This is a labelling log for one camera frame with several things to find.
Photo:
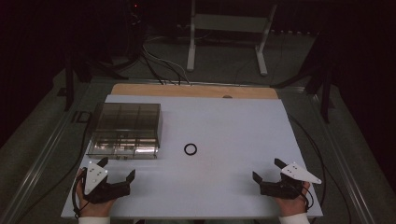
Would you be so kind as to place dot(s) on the wooden board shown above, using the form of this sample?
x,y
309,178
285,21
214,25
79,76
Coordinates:
x,y
193,91

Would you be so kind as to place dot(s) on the person's right hand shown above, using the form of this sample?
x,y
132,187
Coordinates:
x,y
292,205

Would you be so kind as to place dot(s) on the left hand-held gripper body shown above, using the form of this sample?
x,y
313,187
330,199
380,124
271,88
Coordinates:
x,y
100,185

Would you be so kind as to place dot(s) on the clear plastic drawer organizer box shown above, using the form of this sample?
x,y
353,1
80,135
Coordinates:
x,y
127,130

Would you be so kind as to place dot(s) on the white metal stand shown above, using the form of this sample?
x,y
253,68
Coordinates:
x,y
229,31

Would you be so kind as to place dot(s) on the black tripod stand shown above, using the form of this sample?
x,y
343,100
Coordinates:
x,y
90,65
320,77

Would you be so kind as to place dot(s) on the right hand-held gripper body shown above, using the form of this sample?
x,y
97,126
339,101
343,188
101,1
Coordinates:
x,y
288,183

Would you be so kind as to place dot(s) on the person's left hand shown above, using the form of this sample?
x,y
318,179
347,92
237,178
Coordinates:
x,y
90,202

